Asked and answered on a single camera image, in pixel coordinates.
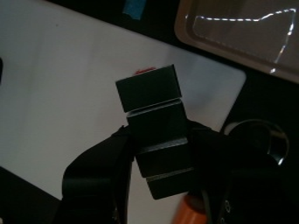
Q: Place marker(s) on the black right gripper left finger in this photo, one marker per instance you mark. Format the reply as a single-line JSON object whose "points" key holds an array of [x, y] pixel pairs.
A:
{"points": [[98, 180]]}

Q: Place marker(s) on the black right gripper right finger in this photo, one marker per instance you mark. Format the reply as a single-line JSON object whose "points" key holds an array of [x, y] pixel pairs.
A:
{"points": [[249, 186]]}

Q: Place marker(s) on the white cutting board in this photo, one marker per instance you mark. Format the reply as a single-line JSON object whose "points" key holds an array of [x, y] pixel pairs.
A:
{"points": [[58, 87]]}

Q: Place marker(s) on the tan rectangular plate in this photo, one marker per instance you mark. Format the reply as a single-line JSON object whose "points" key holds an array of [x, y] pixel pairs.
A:
{"points": [[241, 38]]}

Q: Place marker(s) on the orange toy carrot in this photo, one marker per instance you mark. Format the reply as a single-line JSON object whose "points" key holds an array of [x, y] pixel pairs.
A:
{"points": [[187, 214]]}

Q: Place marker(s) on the blue tape piece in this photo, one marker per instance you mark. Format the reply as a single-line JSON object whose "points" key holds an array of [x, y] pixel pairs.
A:
{"points": [[134, 8]]}

